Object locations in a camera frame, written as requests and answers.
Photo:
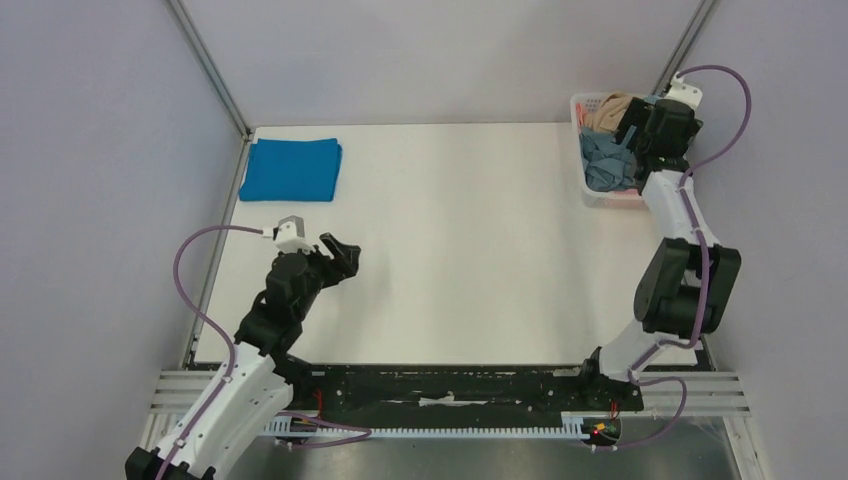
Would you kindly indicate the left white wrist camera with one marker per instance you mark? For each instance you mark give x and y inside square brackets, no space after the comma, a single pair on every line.
[288,236]

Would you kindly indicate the beige t-shirt in basket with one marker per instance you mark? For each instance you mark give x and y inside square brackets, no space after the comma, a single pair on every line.
[609,113]

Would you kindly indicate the right aluminium corner post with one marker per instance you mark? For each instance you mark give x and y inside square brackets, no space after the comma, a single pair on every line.
[693,29]

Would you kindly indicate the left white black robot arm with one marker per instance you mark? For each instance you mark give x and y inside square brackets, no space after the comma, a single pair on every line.
[258,379]

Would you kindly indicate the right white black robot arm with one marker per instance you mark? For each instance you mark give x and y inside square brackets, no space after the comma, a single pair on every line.
[686,287]

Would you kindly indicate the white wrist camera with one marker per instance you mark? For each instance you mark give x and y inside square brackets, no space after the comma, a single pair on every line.
[680,91]
[288,236]

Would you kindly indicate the left aluminium corner post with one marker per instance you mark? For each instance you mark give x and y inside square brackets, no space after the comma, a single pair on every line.
[203,56]

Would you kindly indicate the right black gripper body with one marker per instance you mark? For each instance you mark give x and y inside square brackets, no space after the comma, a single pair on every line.
[632,124]

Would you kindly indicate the aluminium corner post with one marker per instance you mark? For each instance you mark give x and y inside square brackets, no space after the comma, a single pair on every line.
[693,29]
[203,56]

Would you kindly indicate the grey-blue t-shirt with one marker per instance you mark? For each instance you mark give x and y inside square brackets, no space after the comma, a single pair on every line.
[608,166]

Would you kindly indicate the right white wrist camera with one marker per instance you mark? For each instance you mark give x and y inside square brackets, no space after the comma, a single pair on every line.
[680,91]

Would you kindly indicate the pink t-shirt in basket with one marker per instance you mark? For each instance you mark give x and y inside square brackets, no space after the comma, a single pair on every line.
[579,110]

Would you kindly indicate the folded bright blue t-shirt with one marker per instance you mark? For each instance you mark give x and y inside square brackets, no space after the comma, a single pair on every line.
[292,171]

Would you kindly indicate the white plastic laundry basket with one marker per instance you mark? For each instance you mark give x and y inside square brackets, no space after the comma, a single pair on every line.
[622,200]

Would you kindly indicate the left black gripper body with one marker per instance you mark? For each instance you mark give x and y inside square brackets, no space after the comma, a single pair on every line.
[317,263]

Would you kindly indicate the white slotted cable duct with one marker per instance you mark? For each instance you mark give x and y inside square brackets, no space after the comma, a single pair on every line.
[569,428]

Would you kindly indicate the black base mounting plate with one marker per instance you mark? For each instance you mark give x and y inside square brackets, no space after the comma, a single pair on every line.
[337,387]

